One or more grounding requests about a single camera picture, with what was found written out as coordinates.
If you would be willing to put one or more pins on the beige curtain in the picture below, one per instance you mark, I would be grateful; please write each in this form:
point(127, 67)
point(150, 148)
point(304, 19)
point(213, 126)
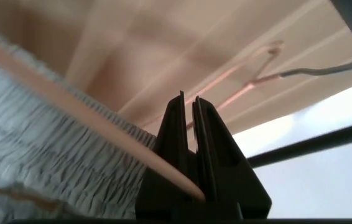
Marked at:
point(163, 46)

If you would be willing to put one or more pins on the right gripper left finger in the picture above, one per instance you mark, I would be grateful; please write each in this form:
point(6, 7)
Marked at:
point(163, 174)

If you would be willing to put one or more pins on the pale grey shorts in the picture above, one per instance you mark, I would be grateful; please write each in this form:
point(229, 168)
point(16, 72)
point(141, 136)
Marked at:
point(39, 149)

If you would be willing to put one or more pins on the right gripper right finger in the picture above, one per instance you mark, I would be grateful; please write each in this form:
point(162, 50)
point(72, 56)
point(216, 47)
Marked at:
point(235, 193)

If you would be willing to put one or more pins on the pink clothes hanger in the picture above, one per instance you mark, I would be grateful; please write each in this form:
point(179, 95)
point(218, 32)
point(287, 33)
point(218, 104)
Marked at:
point(86, 116)
point(236, 94)

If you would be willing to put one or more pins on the black clothes rack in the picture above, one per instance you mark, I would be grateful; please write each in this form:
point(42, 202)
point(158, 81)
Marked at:
point(303, 148)

